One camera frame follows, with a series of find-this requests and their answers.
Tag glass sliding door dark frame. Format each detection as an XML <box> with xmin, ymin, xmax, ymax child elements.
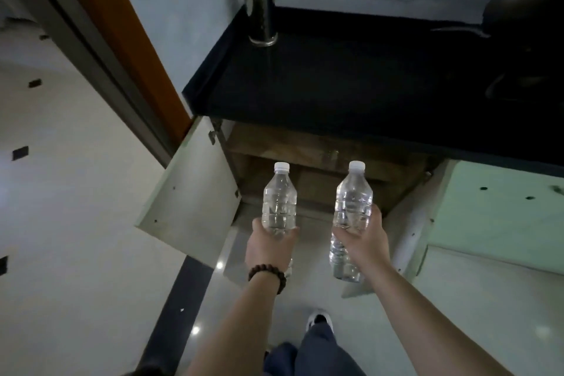
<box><xmin>0</xmin><ymin>0</ymin><xmax>177</xmax><ymax>167</ymax></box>

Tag dark bead bracelet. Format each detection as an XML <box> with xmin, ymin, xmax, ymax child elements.
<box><xmin>247</xmin><ymin>263</ymin><xmax>287</xmax><ymax>295</ymax></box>

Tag person's left hand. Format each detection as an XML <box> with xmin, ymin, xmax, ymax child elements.
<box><xmin>244</xmin><ymin>217</ymin><xmax>303</xmax><ymax>288</ymax></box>

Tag black glass gas stove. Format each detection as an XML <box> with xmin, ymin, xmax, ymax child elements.
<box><xmin>480</xmin><ymin>32</ymin><xmax>564</xmax><ymax>103</ymax></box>

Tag person's right sneaker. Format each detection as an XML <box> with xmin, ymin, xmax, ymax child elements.
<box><xmin>305</xmin><ymin>308</ymin><xmax>334</xmax><ymax>335</ymax></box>

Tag person's blue jeans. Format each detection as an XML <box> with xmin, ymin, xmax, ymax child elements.
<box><xmin>263</xmin><ymin>323</ymin><xmax>367</xmax><ymax>376</ymax></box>

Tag person's right hand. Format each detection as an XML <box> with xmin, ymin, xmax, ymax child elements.
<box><xmin>331</xmin><ymin>203</ymin><xmax>391</xmax><ymax>277</ymax></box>

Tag steel utensil holder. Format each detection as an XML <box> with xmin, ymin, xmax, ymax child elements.
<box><xmin>243</xmin><ymin>0</ymin><xmax>279</xmax><ymax>47</ymax></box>

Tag right cupboard door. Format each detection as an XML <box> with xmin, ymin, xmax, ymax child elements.
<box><xmin>427</xmin><ymin>159</ymin><xmax>564</xmax><ymax>266</ymax></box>

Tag person's right forearm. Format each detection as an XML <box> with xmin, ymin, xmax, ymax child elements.
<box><xmin>363</xmin><ymin>263</ymin><xmax>514</xmax><ymax>376</ymax></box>

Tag person's left forearm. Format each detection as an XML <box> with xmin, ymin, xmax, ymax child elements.
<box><xmin>184</xmin><ymin>276</ymin><xmax>283</xmax><ymax>376</ymax></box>

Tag green cabinet with wooden interior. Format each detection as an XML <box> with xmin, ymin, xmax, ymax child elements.
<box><xmin>134</xmin><ymin>115</ymin><xmax>459</xmax><ymax>300</ymax></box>

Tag black wok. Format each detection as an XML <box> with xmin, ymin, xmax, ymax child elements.
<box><xmin>429</xmin><ymin>0</ymin><xmax>564</xmax><ymax>51</ymax></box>

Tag brown wooden door jamb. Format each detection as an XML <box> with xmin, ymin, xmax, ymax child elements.
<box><xmin>42</xmin><ymin>0</ymin><xmax>194</xmax><ymax>147</ymax></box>

